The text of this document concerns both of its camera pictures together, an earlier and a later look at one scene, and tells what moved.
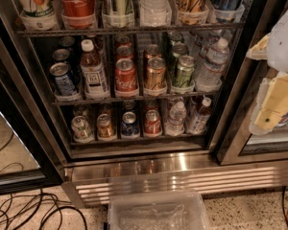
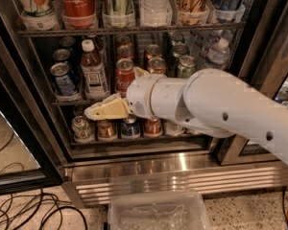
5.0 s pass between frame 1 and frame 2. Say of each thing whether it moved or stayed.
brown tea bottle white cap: stayed
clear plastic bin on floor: stayed
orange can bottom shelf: stayed
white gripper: moved
